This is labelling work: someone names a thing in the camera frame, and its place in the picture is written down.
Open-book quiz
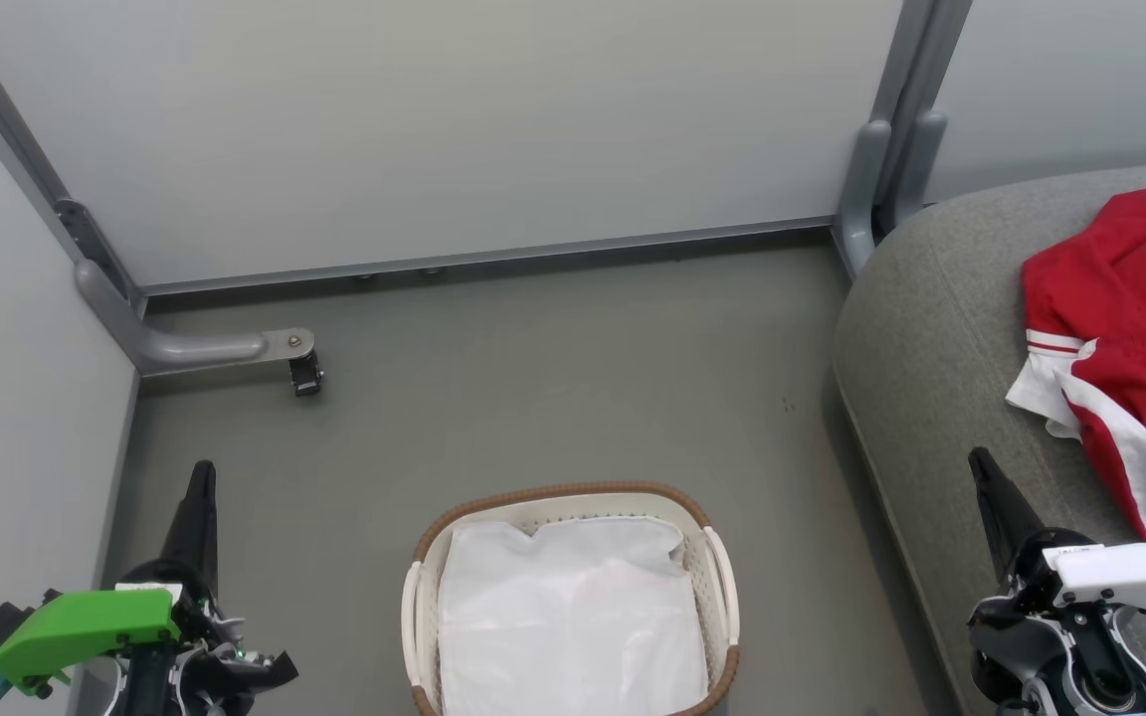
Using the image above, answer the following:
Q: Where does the grey fabric sofa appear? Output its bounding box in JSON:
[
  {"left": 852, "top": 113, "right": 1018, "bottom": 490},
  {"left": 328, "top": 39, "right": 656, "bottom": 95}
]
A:
[{"left": 830, "top": 159, "right": 1146, "bottom": 716}]

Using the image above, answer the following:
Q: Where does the white cloth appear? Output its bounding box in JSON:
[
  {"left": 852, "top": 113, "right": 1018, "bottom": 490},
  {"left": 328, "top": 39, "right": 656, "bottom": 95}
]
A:
[{"left": 437, "top": 515, "right": 711, "bottom": 716}]

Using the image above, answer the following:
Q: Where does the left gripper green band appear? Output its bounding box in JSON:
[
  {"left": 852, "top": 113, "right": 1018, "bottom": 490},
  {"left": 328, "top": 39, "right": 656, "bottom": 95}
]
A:
[{"left": 0, "top": 459, "right": 300, "bottom": 716}]

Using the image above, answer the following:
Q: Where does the red and white jacket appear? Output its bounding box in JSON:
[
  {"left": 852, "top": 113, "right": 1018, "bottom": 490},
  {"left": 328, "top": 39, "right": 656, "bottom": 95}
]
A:
[{"left": 1006, "top": 186, "right": 1146, "bottom": 553}]

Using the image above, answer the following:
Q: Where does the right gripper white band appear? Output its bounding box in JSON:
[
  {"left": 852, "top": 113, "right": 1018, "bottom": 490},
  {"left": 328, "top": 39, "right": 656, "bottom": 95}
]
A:
[{"left": 968, "top": 447, "right": 1146, "bottom": 612}]

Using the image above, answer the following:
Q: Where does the black caster wheel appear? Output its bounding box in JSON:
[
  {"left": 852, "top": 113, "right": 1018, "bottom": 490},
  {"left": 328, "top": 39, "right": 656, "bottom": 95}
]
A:
[{"left": 288, "top": 351, "right": 325, "bottom": 399}]

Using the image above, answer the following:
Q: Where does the grey partition corner post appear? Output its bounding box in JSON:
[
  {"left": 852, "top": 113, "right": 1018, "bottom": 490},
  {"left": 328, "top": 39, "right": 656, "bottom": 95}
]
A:
[{"left": 0, "top": 0, "right": 148, "bottom": 319}]

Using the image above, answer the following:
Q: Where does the grey partition foot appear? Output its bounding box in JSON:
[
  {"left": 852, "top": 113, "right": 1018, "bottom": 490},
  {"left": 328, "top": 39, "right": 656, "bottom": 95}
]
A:
[{"left": 74, "top": 257, "right": 317, "bottom": 379}]

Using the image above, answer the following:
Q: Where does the white laundry basket brown rim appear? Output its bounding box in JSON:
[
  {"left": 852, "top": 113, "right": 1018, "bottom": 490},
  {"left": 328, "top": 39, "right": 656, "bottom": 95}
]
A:
[{"left": 401, "top": 481, "right": 741, "bottom": 716}]

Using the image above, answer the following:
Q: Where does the grey partition bottom rail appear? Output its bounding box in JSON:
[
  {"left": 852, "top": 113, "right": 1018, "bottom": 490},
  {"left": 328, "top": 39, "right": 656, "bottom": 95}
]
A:
[{"left": 140, "top": 216, "right": 838, "bottom": 297}]

